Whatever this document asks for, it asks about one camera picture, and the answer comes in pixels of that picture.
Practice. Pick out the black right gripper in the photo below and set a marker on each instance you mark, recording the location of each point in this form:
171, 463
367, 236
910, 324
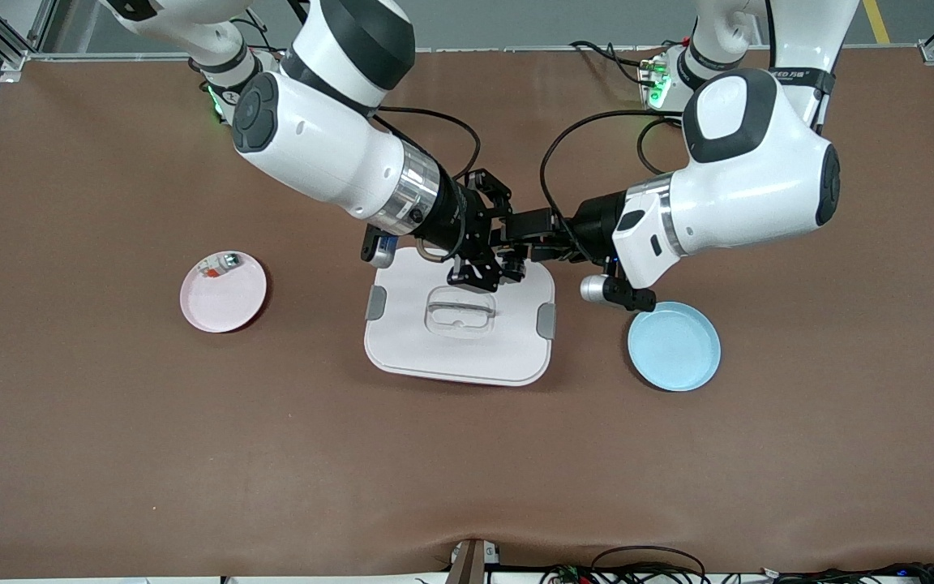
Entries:
449, 221

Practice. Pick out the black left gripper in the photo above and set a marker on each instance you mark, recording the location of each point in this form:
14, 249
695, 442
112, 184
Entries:
594, 228

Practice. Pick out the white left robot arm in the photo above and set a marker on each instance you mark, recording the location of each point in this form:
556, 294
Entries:
743, 186

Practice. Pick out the white lidded storage box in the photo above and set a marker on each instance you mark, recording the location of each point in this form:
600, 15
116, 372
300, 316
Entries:
410, 349

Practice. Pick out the light blue round plate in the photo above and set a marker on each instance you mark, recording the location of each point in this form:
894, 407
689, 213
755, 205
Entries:
674, 349

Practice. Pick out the silver table edge strip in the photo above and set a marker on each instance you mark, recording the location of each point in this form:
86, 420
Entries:
499, 51

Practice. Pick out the pink round plate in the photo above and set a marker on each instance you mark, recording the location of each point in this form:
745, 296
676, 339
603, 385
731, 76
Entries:
220, 308

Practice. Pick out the green and white switch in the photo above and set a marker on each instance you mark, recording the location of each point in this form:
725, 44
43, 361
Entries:
229, 260

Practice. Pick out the brown post with bracket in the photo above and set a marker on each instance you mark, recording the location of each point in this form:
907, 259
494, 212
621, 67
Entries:
471, 564

